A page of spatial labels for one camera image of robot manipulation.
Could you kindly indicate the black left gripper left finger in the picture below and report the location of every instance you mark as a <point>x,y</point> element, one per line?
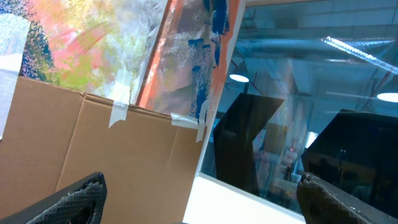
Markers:
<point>79,203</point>

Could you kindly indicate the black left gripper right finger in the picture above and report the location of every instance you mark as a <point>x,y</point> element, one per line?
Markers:
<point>323,203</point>

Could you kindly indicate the brown cardboard sheet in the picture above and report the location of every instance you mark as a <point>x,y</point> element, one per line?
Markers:
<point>54,137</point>

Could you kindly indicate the glass window pane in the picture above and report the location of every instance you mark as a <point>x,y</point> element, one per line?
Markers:
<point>311,87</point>

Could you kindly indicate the colourful painted panel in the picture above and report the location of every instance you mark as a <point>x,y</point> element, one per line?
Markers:
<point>166,56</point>

